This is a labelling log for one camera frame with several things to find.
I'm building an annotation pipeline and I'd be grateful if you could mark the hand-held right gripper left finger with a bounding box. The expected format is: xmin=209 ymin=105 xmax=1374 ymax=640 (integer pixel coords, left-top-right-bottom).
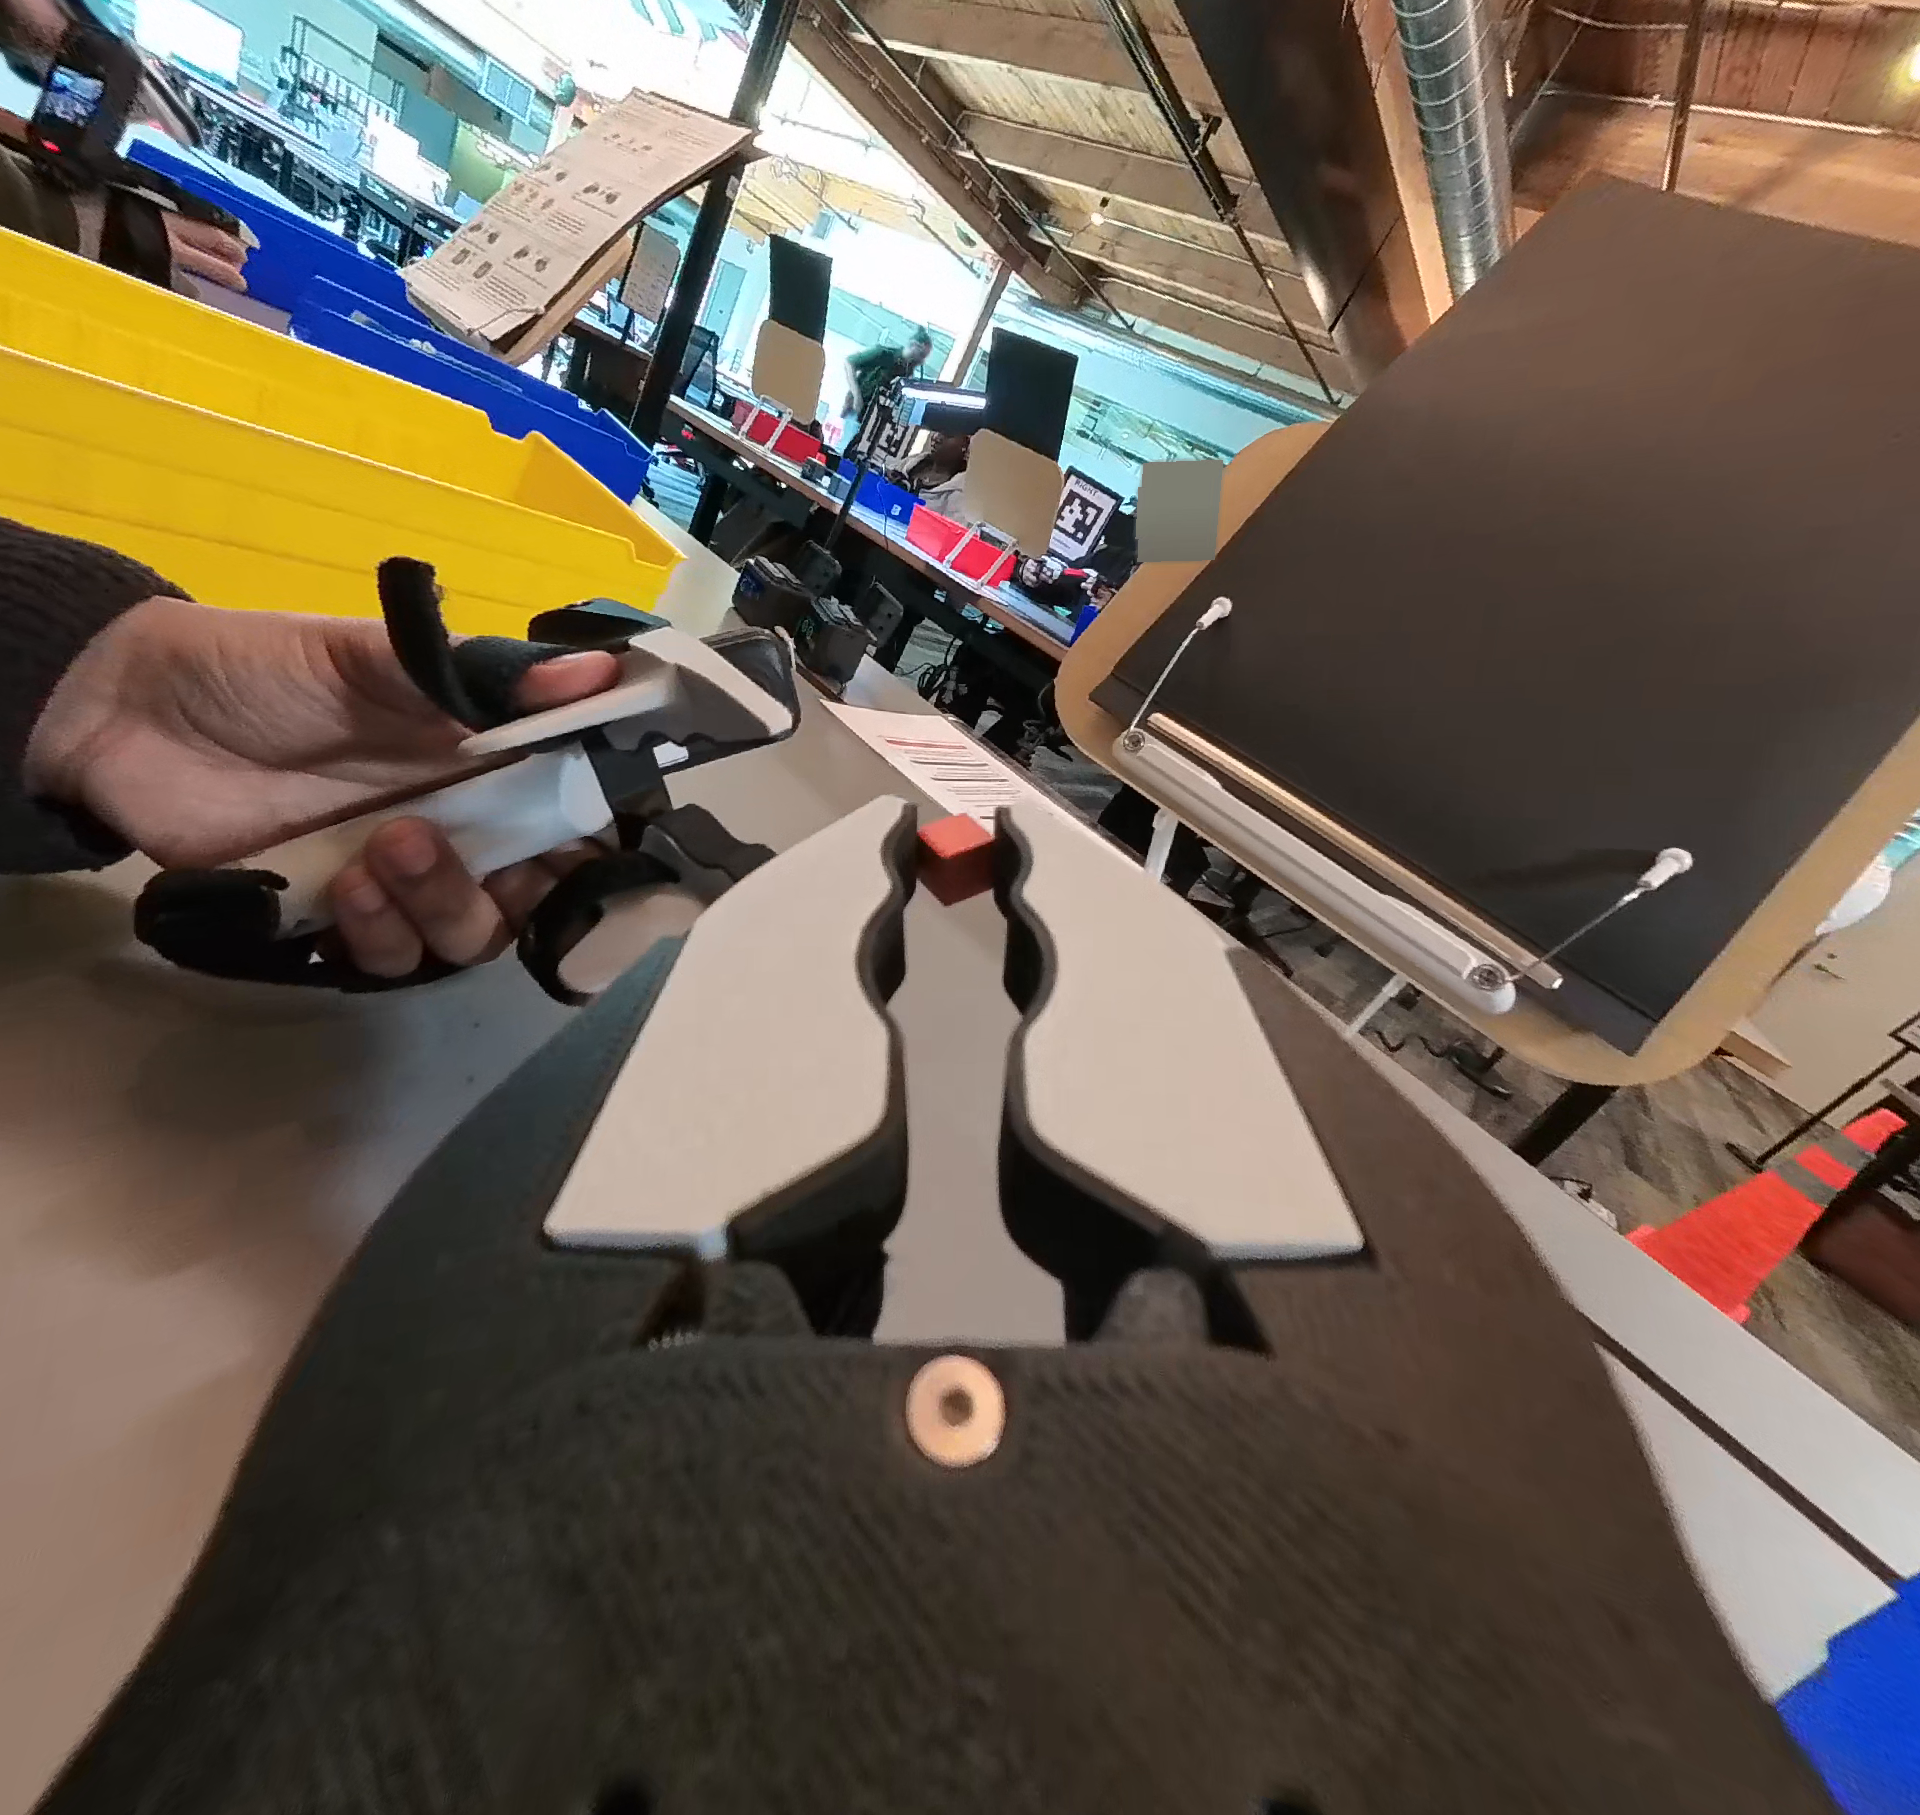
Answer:
xmin=544 ymin=795 xmax=917 ymax=1329

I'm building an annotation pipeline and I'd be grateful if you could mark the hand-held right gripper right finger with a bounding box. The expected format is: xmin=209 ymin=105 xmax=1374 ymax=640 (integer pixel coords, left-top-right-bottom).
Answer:
xmin=993 ymin=807 xmax=1370 ymax=1341

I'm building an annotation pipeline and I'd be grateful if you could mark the barcode paper label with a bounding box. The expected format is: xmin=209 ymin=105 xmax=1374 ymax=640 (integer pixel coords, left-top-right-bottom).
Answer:
xmin=822 ymin=697 xmax=1053 ymax=828

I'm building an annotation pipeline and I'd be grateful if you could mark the small red cube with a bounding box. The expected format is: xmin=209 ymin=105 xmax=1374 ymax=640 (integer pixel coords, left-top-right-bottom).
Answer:
xmin=915 ymin=817 xmax=1000 ymax=905

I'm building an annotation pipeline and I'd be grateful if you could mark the black and white printed tag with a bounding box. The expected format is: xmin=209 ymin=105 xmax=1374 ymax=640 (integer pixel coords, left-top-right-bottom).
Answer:
xmin=1050 ymin=468 xmax=1123 ymax=566

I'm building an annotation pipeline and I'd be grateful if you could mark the small black panel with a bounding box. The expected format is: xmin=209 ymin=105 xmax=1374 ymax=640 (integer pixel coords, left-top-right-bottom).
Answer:
xmin=768 ymin=236 xmax=832 ymax=344
xmin=984 ymin=331 xmax=1080 ymax=459

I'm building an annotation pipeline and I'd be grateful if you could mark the thin steel wire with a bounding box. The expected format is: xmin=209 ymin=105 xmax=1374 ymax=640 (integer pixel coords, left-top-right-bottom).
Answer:
xmin=1126 ymin=596 xmax=1237 ymax=746
xmin=1514 ymin=849 xmax=1694 ymax=986

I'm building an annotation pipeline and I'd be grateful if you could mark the printed cardboard sheet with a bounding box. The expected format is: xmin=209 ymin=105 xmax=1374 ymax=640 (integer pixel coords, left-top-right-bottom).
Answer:
xmin=401 ymin=89 xmax=760 ymax=366

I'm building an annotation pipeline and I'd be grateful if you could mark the person's left forearm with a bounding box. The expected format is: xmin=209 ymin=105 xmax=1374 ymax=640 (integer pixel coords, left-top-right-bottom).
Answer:
xmin=0 ymin=517 xmax=198 ymax=874

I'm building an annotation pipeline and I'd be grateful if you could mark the black board with wooden edge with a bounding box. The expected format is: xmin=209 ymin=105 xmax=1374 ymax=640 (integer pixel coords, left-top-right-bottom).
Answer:
xmin=1054 ymin=179 xmax=1920 ymax=1090

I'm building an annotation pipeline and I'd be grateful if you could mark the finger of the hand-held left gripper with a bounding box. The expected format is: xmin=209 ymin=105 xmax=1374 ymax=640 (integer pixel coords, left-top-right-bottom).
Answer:
xmin=638 ymin=799 xmax=782 ymax=898
xmin=621 ymin=625 xmax=803 ymax=769

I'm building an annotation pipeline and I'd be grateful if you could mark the silver ventilation duct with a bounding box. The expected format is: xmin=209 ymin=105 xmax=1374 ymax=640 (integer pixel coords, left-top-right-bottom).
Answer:
xmin=1372 ymin=0 xmax=1516 ymax=300

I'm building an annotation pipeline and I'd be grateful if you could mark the yellow plastic bin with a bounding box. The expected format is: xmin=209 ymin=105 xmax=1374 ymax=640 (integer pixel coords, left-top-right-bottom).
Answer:
xmin=0 ymin=228 xmax=603 ymax=497
xmin=0 ymin=344 xmax=684 ymax=640

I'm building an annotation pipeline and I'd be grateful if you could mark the person's left hand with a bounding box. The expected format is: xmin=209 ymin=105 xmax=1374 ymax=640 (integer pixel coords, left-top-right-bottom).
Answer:
xmin=23 ymin=591 xmax=623 ymax=976

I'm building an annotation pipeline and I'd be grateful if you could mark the orange traffic cone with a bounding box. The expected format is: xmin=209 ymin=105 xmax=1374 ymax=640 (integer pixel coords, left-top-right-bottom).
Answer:
xmin=1627 ymin=1105 xmax=1909 ymax=1326

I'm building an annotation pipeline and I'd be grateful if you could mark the white metal bracket rail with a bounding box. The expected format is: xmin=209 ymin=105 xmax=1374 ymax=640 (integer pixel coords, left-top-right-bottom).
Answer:
xmin=1118 ymin=712 xmax=1521 ymax=1017

